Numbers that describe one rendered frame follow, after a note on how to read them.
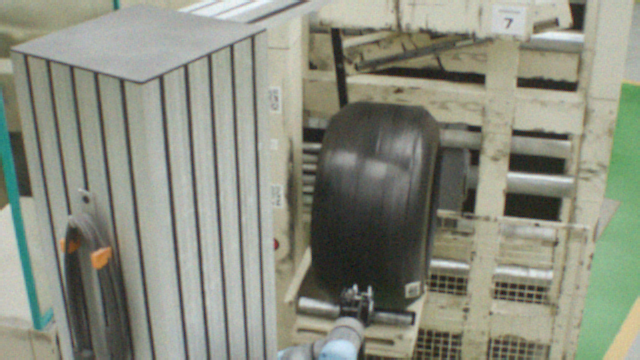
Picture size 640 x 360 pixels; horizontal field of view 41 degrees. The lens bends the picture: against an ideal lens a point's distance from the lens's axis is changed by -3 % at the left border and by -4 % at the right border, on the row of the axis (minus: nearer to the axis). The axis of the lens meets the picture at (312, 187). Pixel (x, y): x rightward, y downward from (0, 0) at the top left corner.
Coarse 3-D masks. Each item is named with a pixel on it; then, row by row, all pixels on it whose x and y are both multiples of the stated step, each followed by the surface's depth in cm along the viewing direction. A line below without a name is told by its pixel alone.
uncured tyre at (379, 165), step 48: (336, 144) 229; (384, 144) 227; (432, 144) 231; (336, 192) 224; (384, 192) 222; (432, 192) 267; (336, 240) 226; (384, 240) 223; (432, 240) 265; (336, 288) 235; (384, 288) 231
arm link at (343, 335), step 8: (336, 328) 196; (344, 328) 195; (352, 328) 196; (328, 336) 195; (336, 336) 192; (344, 336) 192; (352, 336) 193; (320, 344) 192; (328, 344) 190; (336, 344) 189; (344, 344) 189; (352, 344) 191; (360, 344) 197; (320, 352) 190; (328, 352) 187; (336, 352) 187; (344, 352) 187; (352, 352) 189
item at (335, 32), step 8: (336, 32) 255; (336, 40) 258; (336, 48) 261; (336, 56) 263; (344, 56) 266; (336, 64) 266; (344, 64) 267; (336, 72) 269; (344, 72) 269; (336, 80) 272; (344, 80) 271; (344, 88) 274; (344, 96) 277; (344, 104) 280
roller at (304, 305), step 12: (300, 300) 254; (312, 300) 254; (324, 300) 254; (300, 312) 255; (312, 312) 254; (324, 312) 252; (336, 312) 252; (384, 312) 249; (396, 312) 248; (408, 312) 248; (396, 324) 249; (408, 324) 248
